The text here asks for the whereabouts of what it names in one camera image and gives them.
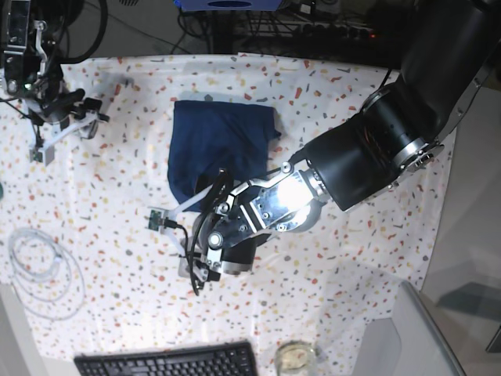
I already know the clear glass jar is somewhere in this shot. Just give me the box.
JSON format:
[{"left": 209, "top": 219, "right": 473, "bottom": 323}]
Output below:
[{"left": 275, "top": 341, "right": 318, "bottom": 376}]

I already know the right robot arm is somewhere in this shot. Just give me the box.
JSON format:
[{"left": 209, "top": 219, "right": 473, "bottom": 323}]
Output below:
[{"left": 1, "top": 1, "right": 110, "bottom": 146}]

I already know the dark blue t-shirt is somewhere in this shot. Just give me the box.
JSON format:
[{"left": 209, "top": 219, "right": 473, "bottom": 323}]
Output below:
[{"left": 168, "top": 100, "right": 280, "bottom": 204}]

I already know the coiled white cable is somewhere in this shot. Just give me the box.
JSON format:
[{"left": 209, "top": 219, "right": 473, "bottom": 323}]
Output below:
[{"left": 7, "top": 226, "right": 86, "bottom": 322}]

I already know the black computer keyboard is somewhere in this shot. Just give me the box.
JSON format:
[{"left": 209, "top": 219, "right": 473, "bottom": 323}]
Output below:
[{"left": 74, "top": 342, "right": 258, "bottom": 376}]

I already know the black wire rack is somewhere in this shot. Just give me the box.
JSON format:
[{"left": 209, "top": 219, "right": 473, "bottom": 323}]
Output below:
[{"left": 232, "top": 8, "right": 378, "bottom": 40}]

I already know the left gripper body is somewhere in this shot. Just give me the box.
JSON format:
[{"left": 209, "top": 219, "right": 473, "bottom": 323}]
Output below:
[{"left": 193, "top": 213, "right": 258, "bottom": 275}]

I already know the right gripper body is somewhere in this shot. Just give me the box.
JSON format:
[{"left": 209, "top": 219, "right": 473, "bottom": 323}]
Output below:
[{"left": 27, "top": 92, "right": 72, "bottom": 125}]

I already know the blue box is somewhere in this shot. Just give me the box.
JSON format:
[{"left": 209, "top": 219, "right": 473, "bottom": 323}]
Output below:
[{"left": 173, "top": 0, "right": 290, "bottom": 12}]

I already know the terrazzo pattern table cloth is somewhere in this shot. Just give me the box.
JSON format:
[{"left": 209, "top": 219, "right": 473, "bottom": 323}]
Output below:
[{"left": 1, "top": 54, "right": 454, "bottom": 375}]

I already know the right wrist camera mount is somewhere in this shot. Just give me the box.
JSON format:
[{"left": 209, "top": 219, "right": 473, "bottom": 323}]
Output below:
[{"left": 29, "top": 98, "right": 110, "bottom": 166}]

